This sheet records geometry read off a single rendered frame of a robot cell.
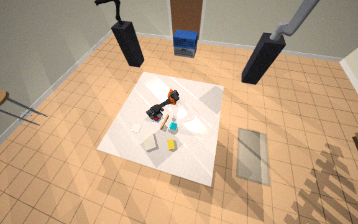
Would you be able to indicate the yellow block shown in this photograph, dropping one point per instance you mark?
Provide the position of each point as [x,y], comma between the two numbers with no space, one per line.
[171,145]

